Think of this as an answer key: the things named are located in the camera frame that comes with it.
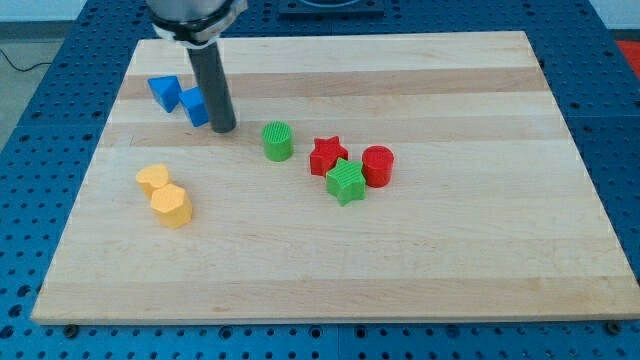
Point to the green cylinder block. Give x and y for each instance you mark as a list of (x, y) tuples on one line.
[(277, 139)]

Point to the blue cube block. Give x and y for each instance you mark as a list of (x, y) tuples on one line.
[(193, 104)]

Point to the red star block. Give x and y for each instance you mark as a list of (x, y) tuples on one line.
[(325, 155)]

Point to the green star block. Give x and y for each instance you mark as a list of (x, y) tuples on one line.
[(346, 182)]

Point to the light wooden board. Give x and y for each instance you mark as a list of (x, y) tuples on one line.
[(490, 214)]

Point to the red cylinder block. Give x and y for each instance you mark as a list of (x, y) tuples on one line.
[(378, 164)]

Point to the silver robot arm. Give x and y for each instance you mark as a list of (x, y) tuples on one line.
[(194, 23)]

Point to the yellow heart block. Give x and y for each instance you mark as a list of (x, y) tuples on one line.
[(152, 178)]

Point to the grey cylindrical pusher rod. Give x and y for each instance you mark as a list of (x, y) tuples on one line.
[(209, 73)]

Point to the blue triangle block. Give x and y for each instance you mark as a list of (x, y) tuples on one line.
[(166, 91)]

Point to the yellow hexagon block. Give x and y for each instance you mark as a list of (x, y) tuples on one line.
[(172, 206)]

